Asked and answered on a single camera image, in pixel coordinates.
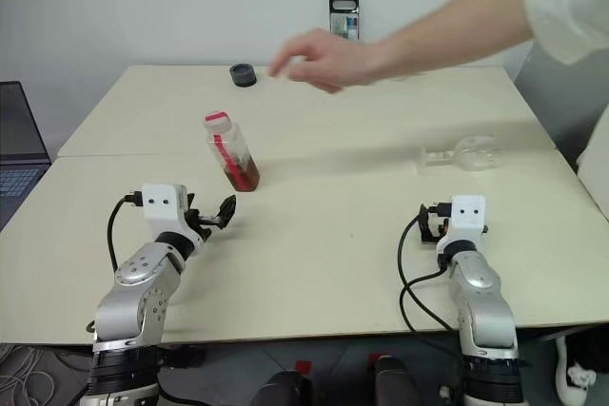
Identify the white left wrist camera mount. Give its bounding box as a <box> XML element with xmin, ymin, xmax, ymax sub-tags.
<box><xmin>141</xmin><ymin>183</ymin><xmax>202</xmax><ymax>246</ymax></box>

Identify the white and red bottle cap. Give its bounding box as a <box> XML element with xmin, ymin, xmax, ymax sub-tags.
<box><xmin>203</xmin><ymin>110</ymin><xmax>235</xmax><ymax>131</ymax></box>

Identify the dark grey laptop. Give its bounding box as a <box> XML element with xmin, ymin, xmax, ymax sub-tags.
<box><xmin>0</xmin><ymin>81</ymin><xmax>52</xmax><ymax>231</ymax></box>

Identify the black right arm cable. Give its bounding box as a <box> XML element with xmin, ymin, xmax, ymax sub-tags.
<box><xmin>397</xmin><ymin>203</ymin><xmax>462</xmax><ymax>334</ymax></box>

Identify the small black white device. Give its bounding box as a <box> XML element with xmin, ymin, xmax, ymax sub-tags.
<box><xmin>438</xmin><ymin>385</ymin><xmax>465</xmax><ymax>406</ymax></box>

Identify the pack of coloured markers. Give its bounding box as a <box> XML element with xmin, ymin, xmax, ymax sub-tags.
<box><xmin>328</xmin><ymin>0</ymin><xmax>362</xmax><ymax>43</ymax></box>

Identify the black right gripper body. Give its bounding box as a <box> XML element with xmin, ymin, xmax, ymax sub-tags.
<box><xmin>433</xmin><ymin>213</ymin><xmax>452</xmax><ymax>242</ymax></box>

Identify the white plastic floor object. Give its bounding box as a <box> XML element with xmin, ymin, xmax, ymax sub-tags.
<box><xmin>555</xmin><ymin>333</ymin><xmax>597</xmax><ymax>406</ymax></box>

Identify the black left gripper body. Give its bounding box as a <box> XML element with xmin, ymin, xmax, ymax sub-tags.
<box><xmin>185</xmin><ymin>208</ymin><xmax>224</xmax><ymax>242</ymax></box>

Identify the dark rounded shape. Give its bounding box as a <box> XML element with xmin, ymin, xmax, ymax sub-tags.
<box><xmin>249</xmin><ymin>370</ymin><xmax>313</xmax><ymax>406</ymax></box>
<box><xmin>373</xmin><ymin>356</ymin><xmax>424</xmax><ymax>406</ymax></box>

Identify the plastic jar with red contents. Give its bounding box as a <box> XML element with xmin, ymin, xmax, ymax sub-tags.
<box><xmin>204</xmin><ymin>121</ymin><xmax>262</xmax><ymax>193</ymax></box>

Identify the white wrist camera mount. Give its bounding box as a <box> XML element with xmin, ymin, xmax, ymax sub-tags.
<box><xmin>437</xmin><ymin>194</ymin><xmax>489</xmax><ymax>256</ymax></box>
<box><xmin>141</xmin><ymin>183</ymin><xmax>202</xmax><ymax>246</ymax></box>

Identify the person's bare hand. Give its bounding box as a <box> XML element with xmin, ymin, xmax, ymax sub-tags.
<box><xmin>268</xmin><ymin>28</ymin><xmax>384</xmax><ymax>95</ymax></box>

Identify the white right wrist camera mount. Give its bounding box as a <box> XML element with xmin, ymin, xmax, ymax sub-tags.
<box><xmin>437</xmin><ymin>194</ymin><xmax>489</xmax><ymax>256</ymax></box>

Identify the black round lid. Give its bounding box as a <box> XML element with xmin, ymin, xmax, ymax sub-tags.
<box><xmin>228</xmin><ymin>62</ymin><xmax>259</xmax><ymax>89</ymax></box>

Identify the grey floor cable bundle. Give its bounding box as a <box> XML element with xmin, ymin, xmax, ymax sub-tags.
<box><xmin>0</xmin><ymin>343</ymin><xmax>92</xmax><ymax>406</ymax></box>

